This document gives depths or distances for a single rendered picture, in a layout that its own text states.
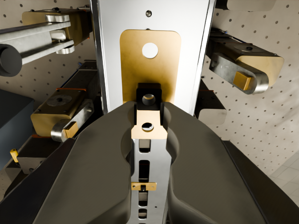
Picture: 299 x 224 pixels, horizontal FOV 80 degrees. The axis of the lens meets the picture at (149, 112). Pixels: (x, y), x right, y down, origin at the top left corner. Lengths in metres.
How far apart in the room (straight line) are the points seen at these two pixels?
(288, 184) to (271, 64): 2.56
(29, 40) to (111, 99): 0.21
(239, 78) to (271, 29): 0.48
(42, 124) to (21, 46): 0.20
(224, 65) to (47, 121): 0.36
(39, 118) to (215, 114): 0.40
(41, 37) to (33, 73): 0.54
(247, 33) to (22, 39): 0.67
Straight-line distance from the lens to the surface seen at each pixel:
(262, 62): 0.40
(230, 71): 0.37
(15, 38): 0.26
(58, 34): 0.33
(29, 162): 0.44
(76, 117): 0.41
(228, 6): 0.42
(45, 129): 0.43
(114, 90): 0.42
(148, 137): 0.15
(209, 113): 0.48
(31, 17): 0.37
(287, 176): 2.77
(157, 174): 0.59
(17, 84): 0.90
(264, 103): 0.92
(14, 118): 0.81
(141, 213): 0.80
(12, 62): 0.21
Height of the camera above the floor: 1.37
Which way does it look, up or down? 58 degrees down
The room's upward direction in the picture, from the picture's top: 179 degrees clockwise
